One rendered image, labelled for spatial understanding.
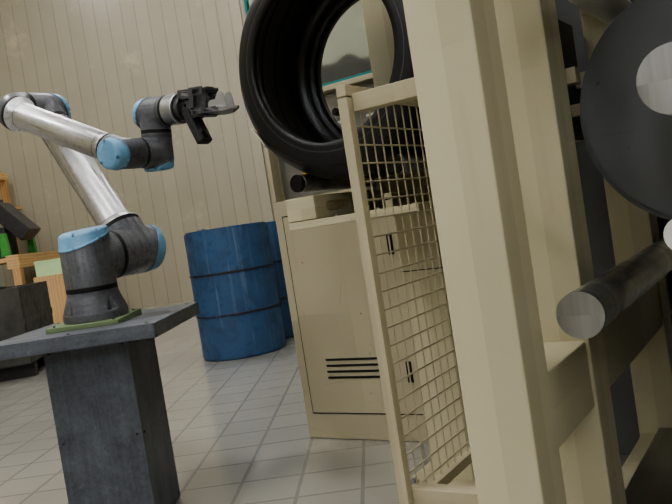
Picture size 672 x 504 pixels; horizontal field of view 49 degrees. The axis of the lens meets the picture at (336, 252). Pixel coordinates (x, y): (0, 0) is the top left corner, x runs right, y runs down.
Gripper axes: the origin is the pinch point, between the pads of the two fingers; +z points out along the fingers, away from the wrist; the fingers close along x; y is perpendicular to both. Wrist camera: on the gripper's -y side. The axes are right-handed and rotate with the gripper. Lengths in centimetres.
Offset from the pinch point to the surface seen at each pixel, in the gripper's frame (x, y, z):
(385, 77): 27.0, 7.3, 33.1
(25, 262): 406, -110, -702
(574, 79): 22, 0, 87
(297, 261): 59, -50, -24
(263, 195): 688, -43, -535
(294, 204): -9.9, -26.3, 25.7
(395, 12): -12, 15, 58
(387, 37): 27.0, 18.2, 34.3
